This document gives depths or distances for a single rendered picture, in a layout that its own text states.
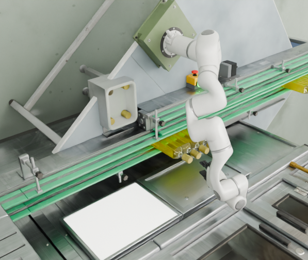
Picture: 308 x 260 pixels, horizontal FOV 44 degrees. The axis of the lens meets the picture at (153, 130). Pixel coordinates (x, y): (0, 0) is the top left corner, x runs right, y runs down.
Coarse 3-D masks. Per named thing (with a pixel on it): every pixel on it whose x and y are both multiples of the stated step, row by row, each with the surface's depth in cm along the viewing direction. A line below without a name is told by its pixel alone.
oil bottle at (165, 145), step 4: (160, 140) 196; (164, 140) 196; (168, 140) 196; (152, 144) 201; (156, 144) 198; (160, 144) 195; (164, 144) 193; (168, 144) 192; (172, 144) 192; (176, 144) 192; (156, 148) 199; (160, 148) 196; (164, 148) 193; (168, 148) 191; (172, 148) 189; (176, 148) 189; (180, 148) 189; (164, 152) 195; (168, 152) 192; (172, 152) 189; (176, 152) 188; (180, 152) 188; (172, 156) 190; (176, 156) 188
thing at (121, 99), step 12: (120, 84) 182; (132, 84) 187; (108, 96) 188; (120, 96) 193; (132, 96) 191; (108, 108) 182; (120, 108) 196; (132, 108) 195; (108, 120) 185; (120, 120) 195; (132, 120) 195
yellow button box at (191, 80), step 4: (188, 76) 219; (192, 76) 219; (196, 76) 218; (188, 80) 220; (192, 80) 218; (196, 80) 217; (188, 84) 222; (192, 84) 219; (192, 88) 220; (196, 88) 220
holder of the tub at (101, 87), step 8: (112, 80) 187; (120, 80) 186; (128, 80) 186; (96, 88) 184; (104, 88) 179; (104, 96) 180; (104, 104) 183; (104, 112) 186; (104, 120) 188; (104, 128) 195; (120, 128) 200; (128, 128) 200
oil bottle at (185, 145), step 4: (172, 136) 199; (176, 136) 199; (172, 140) 196; (176, 140) 196; (180, 140) 195; (184, 140) 195; (180, 144) 192; (184, 144) 192; (188, 144) 192; (184, 148) 191; (188, 148) 191; (184, 152) 192
